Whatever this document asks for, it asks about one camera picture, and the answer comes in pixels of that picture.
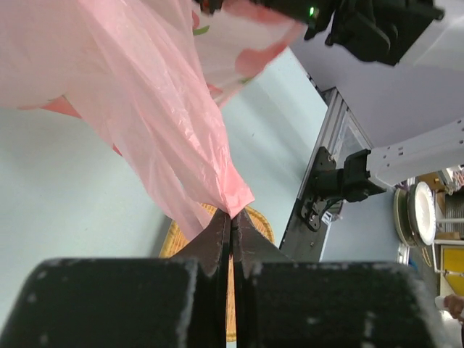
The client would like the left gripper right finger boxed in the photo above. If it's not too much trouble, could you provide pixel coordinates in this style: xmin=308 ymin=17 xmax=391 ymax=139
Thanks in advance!
xmin=231 ymin=212 xmax=450 ymax=347

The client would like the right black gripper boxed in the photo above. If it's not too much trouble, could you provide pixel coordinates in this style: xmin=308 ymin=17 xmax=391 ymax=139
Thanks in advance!
xmin=195 ymin=0 xmax=445 ymax=67

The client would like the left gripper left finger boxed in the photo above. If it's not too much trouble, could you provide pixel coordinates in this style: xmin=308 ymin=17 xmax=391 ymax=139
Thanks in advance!
xmin=1 ymin=211 xmax=231 ymax=347

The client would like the woven bamboo tray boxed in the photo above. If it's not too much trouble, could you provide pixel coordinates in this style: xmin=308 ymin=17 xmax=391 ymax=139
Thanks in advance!
xmin=158 ymin=202 xmax=275 ymax=344

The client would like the pink plastic bag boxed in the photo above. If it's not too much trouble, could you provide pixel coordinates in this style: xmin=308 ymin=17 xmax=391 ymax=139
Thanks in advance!
xmin=1 ymin=1 xmax=303 ymax=239

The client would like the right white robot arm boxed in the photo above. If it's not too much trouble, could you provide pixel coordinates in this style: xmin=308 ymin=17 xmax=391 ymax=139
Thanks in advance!
xmin=258 ymin=1 xmax=463 ymax=202

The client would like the bystander hand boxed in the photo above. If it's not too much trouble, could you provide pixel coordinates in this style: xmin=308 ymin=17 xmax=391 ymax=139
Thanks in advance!
xmin=444 ymin=294 xmax=464 ymax=323

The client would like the stack of white plates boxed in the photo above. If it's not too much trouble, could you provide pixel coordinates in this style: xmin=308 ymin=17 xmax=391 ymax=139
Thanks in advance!
xmin=393 ymin=182 xmax=436 ymax=247

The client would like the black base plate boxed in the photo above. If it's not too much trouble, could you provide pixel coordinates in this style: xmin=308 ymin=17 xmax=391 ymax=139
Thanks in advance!
xmin=279 ymin=146 xmax=341 ymax=262

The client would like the aluminium frame rail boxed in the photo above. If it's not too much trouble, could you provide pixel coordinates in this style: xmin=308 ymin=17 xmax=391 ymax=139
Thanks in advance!
xmin=297 ymin=73 xmax=373 ymax=199

